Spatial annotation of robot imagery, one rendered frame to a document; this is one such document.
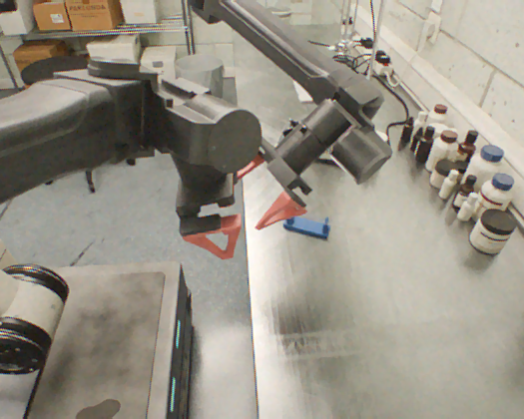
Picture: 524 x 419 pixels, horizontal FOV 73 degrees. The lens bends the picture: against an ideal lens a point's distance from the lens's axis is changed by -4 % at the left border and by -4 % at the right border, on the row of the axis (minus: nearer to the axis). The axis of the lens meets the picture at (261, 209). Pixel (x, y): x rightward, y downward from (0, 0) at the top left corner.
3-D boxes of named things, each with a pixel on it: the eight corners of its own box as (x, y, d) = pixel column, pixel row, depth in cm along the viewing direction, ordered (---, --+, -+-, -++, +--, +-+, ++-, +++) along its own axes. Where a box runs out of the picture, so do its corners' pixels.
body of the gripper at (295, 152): (268, 157, 60) (300, 125, 59) (304, 199, 56) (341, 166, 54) (250, 141, 55) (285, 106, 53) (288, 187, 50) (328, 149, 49)
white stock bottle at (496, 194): (484, 207, 86) (505, 168, 78) (503, 223, 81) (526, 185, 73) (463, 210, 84) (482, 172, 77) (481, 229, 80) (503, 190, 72)
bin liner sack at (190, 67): (181, 129, 258) (172, 72, 231) (185, 108, 283) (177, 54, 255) (228, 127, 260) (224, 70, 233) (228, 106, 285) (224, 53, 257)
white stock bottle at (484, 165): (481, 207, 86) (504, 162, 77) (452, 193, 89) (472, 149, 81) (491, 194, 89) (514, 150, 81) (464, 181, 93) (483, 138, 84)
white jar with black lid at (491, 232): (467, 229, 80) (479, 206, 75) (498, 234, 79) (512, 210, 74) (471, 251, 75) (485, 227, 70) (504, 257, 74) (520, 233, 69)
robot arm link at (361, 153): (345, 118, 62) (367, 78, 55) (393, 166, 59) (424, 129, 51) (295, 144, 57) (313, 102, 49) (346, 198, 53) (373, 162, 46)
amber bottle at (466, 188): (450, 200, 88) (462, 172, 82) (464, 201, 87) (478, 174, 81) (453, 209, 85) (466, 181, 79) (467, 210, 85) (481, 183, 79)
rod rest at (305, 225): (282, 226, 81) (282, 214, 78) (286, 216, 83) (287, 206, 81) (326, 238, 78) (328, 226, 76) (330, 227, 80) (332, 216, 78)
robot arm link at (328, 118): (332, 102, 56) (326, 88, 51) (363, 132, 54) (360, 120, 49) (300, 134, 58) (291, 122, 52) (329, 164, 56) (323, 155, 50)
